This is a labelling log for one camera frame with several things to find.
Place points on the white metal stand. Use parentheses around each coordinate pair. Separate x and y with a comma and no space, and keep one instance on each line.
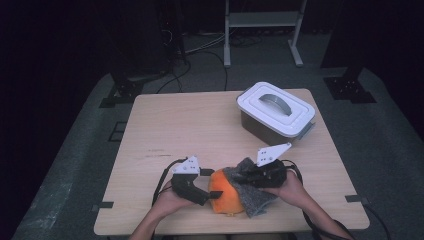
(263,19)

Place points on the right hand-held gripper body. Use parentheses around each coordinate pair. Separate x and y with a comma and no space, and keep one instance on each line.
(271,175)

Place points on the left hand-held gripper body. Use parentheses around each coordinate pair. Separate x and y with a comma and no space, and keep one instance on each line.
(186,188)

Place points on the grey fluffy cloth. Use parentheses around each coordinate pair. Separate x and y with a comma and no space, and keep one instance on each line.
(255,200)

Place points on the orange plush toy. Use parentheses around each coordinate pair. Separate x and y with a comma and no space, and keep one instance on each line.
(225,196)

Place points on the black tape floor marking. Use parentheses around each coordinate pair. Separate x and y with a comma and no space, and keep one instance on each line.
(117,131)

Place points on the black tape strip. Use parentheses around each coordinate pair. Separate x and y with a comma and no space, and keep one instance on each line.
(106,205)
(355,199)

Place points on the grey lidded plastic box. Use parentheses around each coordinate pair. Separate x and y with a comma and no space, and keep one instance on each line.
(276,110)

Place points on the clear grey storage box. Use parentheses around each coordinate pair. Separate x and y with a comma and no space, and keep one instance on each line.
(263,133)

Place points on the black stand base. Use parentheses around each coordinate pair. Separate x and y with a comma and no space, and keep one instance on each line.
(125,90)
(348,90)

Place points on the person's left hand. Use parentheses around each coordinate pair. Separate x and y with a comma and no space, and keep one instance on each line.
(166,203)

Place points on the person's right hand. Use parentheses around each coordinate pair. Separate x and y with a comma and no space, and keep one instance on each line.
(293,191)

